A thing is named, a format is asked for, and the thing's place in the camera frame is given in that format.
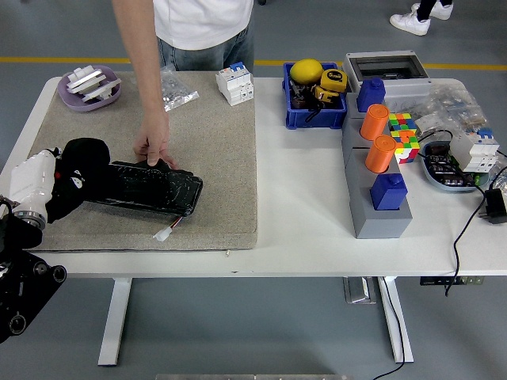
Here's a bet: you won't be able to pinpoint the white plastic bracket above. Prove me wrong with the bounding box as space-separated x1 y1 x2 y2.
81 78 123 102
65 66 106 95

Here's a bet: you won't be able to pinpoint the black table control panel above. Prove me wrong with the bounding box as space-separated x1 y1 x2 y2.
419 275 485 286

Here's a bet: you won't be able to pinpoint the purple tray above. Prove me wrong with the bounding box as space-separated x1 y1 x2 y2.
57 65 122 112

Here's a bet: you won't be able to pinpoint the blue-grey tray with electronics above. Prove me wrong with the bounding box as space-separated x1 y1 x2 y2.
419 140 492 194

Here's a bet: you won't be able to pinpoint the white connector with wires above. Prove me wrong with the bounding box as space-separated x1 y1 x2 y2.
153 215 185 242

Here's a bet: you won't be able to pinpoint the person's right hand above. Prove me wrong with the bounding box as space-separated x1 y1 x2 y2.
132 110 178 170

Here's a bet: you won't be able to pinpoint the dark metal tool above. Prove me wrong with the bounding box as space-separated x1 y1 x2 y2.
288 78 322 122

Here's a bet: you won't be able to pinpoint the black cable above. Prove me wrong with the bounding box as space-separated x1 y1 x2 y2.
444 181 489 297
417 129 455 146
371 275 406 380
490 165 507 188

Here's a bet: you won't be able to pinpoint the grey block holder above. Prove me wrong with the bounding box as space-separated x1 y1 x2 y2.
341 108 414 240

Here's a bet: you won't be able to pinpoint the blue plastic bin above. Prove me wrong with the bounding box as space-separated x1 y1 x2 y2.
281 61 349 130

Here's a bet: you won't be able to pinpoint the orange cylinder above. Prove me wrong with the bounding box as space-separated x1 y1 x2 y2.
359 104 391 142
364 135 398 174

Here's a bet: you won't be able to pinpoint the black power adapter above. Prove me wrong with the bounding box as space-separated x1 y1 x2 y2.
478 188 507 226

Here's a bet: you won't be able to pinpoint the yellow ball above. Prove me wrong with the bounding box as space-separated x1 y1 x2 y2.
289 58 325 85

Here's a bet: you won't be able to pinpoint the colourful puzzle cube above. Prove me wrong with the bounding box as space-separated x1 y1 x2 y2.
390 129 421 165
387 112 417 134

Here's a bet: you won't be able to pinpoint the clear bag of screws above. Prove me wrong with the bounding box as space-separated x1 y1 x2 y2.
160 65 199 112

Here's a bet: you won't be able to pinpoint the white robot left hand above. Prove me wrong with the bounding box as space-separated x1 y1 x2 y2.
7 147 63 225

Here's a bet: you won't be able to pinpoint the silver metal box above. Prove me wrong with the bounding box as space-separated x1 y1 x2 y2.
342 275 377 305

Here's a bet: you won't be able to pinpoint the clear bags of parts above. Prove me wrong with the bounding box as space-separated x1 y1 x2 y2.
395 82 488 139

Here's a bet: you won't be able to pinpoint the blue square block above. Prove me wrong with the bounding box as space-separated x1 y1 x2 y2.
356 77 387 114
369 173 409 211

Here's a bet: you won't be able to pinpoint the white circuit breaker blue switch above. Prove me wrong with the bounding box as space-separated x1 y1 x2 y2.
215 61 255 107
449 128 501 173

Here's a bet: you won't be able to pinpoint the grey-brown mat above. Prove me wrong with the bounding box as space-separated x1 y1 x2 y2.
0 70 259 254

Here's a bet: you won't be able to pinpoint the white table leg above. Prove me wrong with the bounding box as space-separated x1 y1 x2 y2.
378 275 415 364
97 277 133 367

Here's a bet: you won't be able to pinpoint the grey electrical enclosure box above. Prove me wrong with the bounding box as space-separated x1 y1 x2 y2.
342 50 433 110

